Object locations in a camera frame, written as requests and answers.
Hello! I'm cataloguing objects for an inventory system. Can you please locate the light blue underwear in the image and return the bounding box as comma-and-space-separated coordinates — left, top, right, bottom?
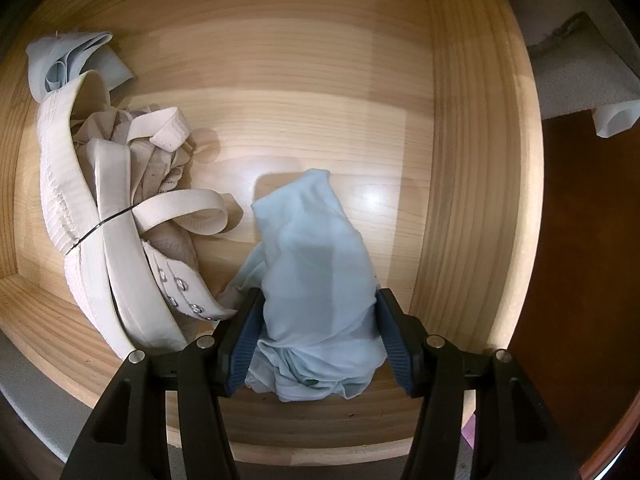
217, 169, 386, 402

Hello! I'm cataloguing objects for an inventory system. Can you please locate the wooden drawer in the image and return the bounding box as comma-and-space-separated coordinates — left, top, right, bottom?
0, 0, 546, 467

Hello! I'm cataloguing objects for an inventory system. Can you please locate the beige bra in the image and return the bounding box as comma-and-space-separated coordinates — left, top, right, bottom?
37, 70, 234, 358

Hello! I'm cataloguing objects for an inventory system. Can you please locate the pale blue grey folded garment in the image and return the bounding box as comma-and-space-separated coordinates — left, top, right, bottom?
26, 32, 134, 103

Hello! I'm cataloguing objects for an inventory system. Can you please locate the grey bed mattress edge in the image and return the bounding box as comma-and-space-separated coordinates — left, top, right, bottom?
509, 0, 639, 139

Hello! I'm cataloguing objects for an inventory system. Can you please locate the brown wooden furniture frame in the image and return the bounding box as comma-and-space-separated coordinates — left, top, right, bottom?
510, 112, 639, 479

